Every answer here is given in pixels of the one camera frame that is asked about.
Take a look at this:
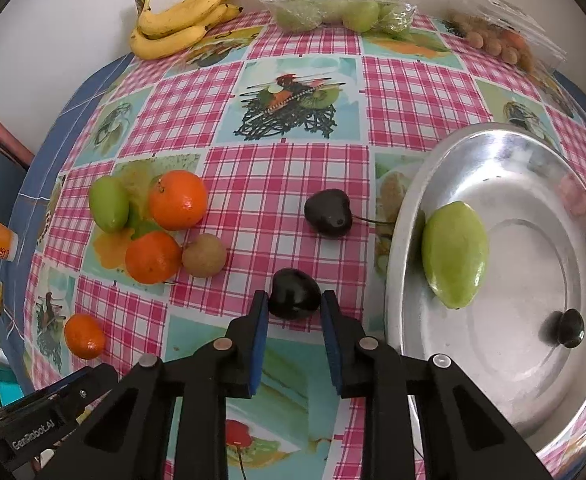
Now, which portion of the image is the plastic bag of green jujubes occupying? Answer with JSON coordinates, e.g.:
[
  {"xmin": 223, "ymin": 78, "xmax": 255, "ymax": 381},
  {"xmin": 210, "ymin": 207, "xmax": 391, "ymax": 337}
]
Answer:
[{"xmin": 259, "ymin": 0, "xmax": 418, "ymax": 36}]

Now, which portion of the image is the round metal bowl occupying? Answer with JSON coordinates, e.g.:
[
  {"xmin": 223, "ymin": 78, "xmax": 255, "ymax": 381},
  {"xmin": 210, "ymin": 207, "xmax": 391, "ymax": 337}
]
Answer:
[{"xmin": 383, "ymin": 122, "xmax": 586, "ymax": 456}]

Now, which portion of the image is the pink checkered printed tablecloth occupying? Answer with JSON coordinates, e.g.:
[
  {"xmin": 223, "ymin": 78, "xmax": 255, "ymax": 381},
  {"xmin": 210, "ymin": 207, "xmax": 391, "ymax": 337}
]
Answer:
[{"xmin": 23, "ymin": 7, "xmax": 586, "ymax": 480}]

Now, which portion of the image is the small orange mandarin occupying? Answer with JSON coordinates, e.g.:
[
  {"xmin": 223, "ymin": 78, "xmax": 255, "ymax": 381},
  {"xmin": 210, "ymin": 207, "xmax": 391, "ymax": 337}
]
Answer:
[{"xmin": 64, "ymin": 313, "xmax": 107, "ymax": 360}]

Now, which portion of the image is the pile of boxed longans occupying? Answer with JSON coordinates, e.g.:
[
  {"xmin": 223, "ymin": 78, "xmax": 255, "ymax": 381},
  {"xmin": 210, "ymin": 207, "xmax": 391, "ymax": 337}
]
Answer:
[{"xmin": 448, "ymin": 12, "xmax": 534, "ymax": 68}]

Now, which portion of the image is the yellow banana bunch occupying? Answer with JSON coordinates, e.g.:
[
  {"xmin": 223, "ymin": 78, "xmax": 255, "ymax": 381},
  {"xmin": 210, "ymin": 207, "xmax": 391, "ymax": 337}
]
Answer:
[{"xmin": 129, "ymin": 0, "xmax": 252, "ymax": 61}]

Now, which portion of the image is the medium orange mandarin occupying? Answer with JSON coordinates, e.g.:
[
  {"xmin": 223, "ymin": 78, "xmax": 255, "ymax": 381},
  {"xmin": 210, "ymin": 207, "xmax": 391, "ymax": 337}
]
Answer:
[{"xmin": 125, "ymin": 230, "xmax": 182, "ymax": 285}]

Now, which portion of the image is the large orange mandarin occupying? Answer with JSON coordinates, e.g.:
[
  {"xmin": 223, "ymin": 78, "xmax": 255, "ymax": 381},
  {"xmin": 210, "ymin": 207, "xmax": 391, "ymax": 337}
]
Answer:
[{"xmin": 148, "ymin": 170, "xmax": 209, "ymax": 231}]

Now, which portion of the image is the clear plastic box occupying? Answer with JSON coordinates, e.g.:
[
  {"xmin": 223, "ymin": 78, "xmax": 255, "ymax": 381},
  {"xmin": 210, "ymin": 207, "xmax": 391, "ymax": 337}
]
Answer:
[{"xmin": 443, "ymin": 0, "xmax": 568, "ymax": 76}]

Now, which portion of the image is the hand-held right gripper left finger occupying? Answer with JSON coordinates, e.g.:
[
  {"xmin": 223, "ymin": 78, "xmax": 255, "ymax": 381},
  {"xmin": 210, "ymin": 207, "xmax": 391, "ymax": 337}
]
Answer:
[{"xmin": 35, "ymin": 290, "xmax": 271, "ymax": 480}]

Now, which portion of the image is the blue table cover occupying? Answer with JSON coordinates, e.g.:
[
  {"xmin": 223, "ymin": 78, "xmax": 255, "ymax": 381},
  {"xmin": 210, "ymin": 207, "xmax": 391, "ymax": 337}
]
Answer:
[{"xmin": 5, "ymin": 52, "xmax": 586, "ymax": 401}]

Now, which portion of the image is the dark purple plum with stem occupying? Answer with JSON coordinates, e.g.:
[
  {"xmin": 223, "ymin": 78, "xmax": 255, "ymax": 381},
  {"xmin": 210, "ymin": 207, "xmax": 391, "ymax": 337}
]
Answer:
[{"xmin": 304, "ymin": 188, "xmax": 398, "ymax": 239}]

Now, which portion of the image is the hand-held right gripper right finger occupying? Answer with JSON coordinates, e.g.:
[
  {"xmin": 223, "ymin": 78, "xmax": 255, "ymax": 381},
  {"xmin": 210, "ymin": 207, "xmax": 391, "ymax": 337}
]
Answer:
[{"xmin": 320, "ymin": 290, "xmax": 554, "ymax": 480}]

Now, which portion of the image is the large green jujube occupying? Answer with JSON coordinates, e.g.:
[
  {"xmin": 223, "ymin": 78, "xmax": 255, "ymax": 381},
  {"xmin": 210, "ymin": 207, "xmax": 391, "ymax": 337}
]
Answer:
[{"xmin": 421, "ymin": 201, "xmax": 490, "ymax": 310}]

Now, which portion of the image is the small green jujube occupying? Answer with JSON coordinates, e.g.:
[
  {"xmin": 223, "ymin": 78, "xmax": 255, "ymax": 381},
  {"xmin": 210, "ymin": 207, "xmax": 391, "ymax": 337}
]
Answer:
[{"xmin": 89, "ymin": 175, "xmax": 130, "ymax": 234}]

